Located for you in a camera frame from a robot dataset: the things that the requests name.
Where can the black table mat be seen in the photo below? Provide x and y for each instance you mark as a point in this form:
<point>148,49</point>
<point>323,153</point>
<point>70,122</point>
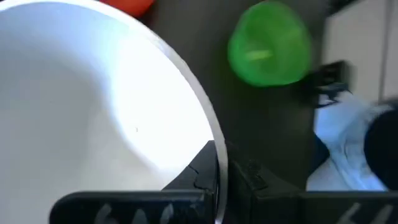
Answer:
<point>273,124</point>

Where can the small green translucent bowl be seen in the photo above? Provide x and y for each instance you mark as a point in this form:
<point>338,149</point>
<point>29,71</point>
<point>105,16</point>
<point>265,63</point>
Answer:
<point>269,46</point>

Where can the blue and white cloth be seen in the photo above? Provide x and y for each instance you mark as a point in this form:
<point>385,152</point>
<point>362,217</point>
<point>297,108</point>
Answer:
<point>342,149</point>

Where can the large white bowl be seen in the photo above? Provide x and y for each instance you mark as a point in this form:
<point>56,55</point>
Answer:
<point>77,102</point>

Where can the small orange translucent bowl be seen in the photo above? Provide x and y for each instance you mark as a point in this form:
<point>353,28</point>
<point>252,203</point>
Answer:
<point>130,6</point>

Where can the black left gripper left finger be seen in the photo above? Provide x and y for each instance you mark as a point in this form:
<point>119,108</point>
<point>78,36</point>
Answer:
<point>140,207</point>

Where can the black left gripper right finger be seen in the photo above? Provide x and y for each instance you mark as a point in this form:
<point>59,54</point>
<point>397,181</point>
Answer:
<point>280,207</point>

